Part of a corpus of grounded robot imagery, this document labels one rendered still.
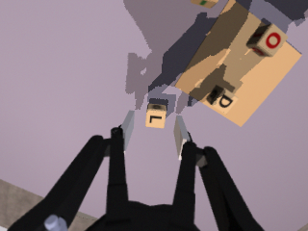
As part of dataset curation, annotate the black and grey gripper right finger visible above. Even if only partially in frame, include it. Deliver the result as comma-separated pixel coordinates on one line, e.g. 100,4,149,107
167,115,265,231

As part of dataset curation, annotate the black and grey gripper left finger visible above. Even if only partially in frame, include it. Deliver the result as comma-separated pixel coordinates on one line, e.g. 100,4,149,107
7,110,135,231

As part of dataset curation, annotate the tan letter block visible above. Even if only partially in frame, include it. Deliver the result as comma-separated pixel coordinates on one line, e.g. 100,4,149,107
191,0,218,9
246,24,288,57
145,104,167,128
206,85,239,114

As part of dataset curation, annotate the tan flat mat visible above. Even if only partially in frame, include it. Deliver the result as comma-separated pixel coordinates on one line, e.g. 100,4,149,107
175,0,302,127

